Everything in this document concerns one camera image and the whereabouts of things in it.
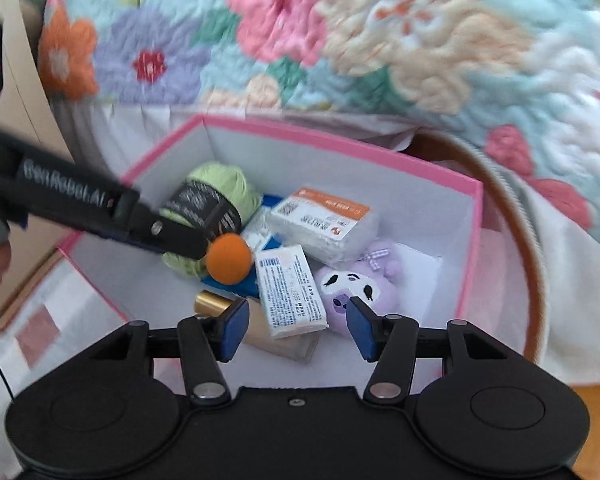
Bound gold cap cosmetic bottle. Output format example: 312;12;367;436
194;288;324;365

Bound pink cardboard box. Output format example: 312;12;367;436
57;112;485;391

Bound purple plush toy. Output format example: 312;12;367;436
314;240;404;338

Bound beige cabinet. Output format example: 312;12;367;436
0;0;76;333

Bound green yarn ball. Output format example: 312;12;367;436
157;160;264;280

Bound orange makeup sponge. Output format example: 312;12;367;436
204;233;252;286

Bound white printed packet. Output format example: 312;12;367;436
254;245;328;339

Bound floral quilt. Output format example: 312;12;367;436
38;0;600;243

